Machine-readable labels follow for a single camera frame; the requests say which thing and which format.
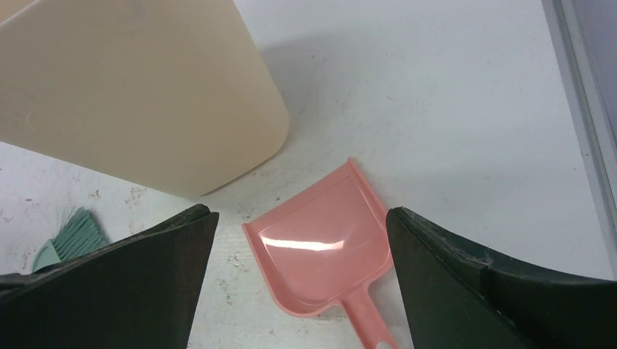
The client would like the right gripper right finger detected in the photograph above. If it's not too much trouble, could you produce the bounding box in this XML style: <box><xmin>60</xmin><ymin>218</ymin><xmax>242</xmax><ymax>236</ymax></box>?
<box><xmin>386</xmin><ymin>207</ymin><xmax>616</xmax><ymax>348</ymax></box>

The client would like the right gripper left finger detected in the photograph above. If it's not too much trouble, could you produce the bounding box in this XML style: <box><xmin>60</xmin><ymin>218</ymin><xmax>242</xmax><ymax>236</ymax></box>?
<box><xmin>1</xmin><ymin>204</ymin><xmax>219</xmax><ymax>348</ymax></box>

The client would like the green hand brush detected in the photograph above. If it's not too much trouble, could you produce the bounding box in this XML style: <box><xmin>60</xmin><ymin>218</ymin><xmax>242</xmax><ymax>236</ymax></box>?
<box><xmin>31</xmin><ymin>207</ymin><xmax>111</xmax><ymax>273</ymax></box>

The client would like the pink plastic dustpan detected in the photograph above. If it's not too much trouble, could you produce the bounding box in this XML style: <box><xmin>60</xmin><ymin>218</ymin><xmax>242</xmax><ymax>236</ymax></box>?
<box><xmin>242</xmin><ymin>159</ymin><xmax>397</xmax><ymax>348</ymax></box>

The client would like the beige plastic waste bin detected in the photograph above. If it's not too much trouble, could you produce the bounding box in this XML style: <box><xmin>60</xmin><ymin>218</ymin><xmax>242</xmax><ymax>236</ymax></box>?
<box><xmin>1</xmin><ymin>0</ymin><xmax>290</xmax><ymax>198</ymax></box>

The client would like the aluminium rail frame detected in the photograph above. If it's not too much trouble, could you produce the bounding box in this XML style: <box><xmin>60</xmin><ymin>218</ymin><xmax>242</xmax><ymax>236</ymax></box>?
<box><xmin>542</xmin><ymin>1</ymin><xmax>616</xmax><ymax>270</ymax></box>

